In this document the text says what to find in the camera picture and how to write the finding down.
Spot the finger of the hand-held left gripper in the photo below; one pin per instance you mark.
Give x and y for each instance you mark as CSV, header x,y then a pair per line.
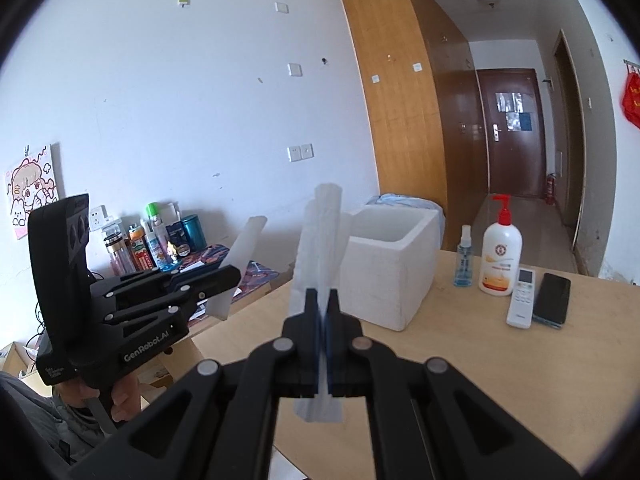
x,y
220,280
160,274

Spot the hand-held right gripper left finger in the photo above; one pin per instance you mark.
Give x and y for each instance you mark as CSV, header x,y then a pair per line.
x,y
300,330

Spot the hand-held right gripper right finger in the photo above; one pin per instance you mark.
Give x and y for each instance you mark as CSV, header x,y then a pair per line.
x,y
345,340

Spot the white foam sheet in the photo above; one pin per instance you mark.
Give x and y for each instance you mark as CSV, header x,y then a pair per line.
x,y
245,250

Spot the white foam box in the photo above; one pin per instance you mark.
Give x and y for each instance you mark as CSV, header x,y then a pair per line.
x,y
385,285

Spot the white paper towel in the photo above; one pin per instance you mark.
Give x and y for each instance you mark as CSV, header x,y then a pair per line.
x,y
320,250

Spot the person's left forearm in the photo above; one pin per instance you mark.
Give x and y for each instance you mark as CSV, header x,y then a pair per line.
x,y
45,420

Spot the person's left hand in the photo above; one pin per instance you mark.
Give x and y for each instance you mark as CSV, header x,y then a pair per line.
x,y
127,397

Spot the cluster of toiletry bottles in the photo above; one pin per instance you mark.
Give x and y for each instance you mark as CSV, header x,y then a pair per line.
x,y
150,245

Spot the patterned cloth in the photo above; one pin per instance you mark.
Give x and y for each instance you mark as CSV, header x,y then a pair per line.
x,y
260,275

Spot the teal canister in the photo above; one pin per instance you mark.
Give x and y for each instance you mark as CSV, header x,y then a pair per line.
x,y
192,232

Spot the white power outlet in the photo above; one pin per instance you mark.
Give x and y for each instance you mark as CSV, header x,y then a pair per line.
x,y
99,218

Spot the blue spray bottle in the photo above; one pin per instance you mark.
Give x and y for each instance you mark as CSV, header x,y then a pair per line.
x,y
462,270

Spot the white lotion pump bottle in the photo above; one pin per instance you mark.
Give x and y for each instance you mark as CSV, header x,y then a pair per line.
x,y
500,265

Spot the white remote control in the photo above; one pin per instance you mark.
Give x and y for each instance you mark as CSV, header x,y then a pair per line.
x,y
520,305

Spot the black smartphone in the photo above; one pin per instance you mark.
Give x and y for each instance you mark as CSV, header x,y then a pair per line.
x,y
551,300

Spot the wooden wardrobe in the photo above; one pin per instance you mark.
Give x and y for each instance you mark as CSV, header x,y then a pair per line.
x,y
400,110

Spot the brown entrance door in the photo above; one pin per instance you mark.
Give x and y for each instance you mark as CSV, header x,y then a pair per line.
x,y
510,170

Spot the red fire extinguisher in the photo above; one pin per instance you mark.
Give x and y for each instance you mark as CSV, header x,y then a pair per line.
x,y
550,190

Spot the blue door paper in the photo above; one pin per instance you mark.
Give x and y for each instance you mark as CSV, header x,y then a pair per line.
x,y
526,122

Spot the white door papers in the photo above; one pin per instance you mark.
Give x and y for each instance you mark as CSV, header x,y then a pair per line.
x,y
505,102

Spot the brown side door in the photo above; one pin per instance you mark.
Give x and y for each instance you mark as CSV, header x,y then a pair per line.
x,y
570,135

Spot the red hanging bag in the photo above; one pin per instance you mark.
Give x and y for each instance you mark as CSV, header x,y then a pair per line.
x,y
632,100

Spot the cartoon wall poster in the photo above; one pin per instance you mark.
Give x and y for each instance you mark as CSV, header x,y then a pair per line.
x,y
30,190

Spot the double wall socket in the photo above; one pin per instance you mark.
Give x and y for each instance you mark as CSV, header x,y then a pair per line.
x,y
300,152

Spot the white wall switch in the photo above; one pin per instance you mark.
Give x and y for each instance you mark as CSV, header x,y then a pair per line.
x,y
282,7
295,69

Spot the dark wall fixture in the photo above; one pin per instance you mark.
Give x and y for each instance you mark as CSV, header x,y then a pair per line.
x,y
547,81

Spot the metal wall hook rack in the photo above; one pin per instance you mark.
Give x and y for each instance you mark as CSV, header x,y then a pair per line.
x,y
632,63

